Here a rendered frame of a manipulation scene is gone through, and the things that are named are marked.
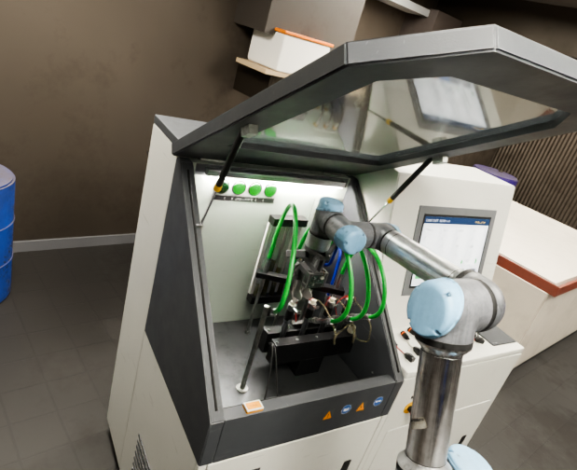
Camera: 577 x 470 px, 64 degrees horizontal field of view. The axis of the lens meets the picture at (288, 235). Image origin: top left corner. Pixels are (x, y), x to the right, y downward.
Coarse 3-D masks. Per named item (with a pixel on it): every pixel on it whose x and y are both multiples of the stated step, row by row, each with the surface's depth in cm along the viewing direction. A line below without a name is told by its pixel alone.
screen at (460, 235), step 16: (432, 208) 172; (448, 208) 177; (464, 208) 182; (416, 224) 169; (432, 224) 174; (448, 224) 179; (464, 224) 184; (480, 224) 190; (416, 240) 171; (432, 240) 176; (448, 240) 181; (464, 240) 187; (480, 240) 192; (448, 256) 184; (464, 256) 189; (480, 256) 195; (480, 272) 198
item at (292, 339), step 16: (272, 336) 154; (288, 336) 158; (304, 336) 157; (320, 336) 160; (352, 336) 165; (288, 352) 152; (304, 352) 156; (320, 352) 161; (336, 352) 165; (304, 368) 161
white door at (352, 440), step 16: (336, 432) 150; (352, 432) 155; (368, 432) 161; (272, 448) 136; (288, 448) 140; (304, 448) 145; (320, 448) 150; (336, 448) 155; (352, 448) 161; (208, 464) 125; (224, 464) 128; (240, 464) 132; (256, 464) 136; (272, 464) 141; (288, 464) 145; (304, 464) 150; (320, 464) 155; (336, 464) 161; (352, 464) 167
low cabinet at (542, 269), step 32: (512, 224) 413; (544, 224) 448; (512, 256) 328; (544, 256) 350; (576, 256) 374; (512, 288) 323; (544, 288) 304; (576, 288) 351; (512, 320) 324; (544, 320) 336; (576, 320) 415
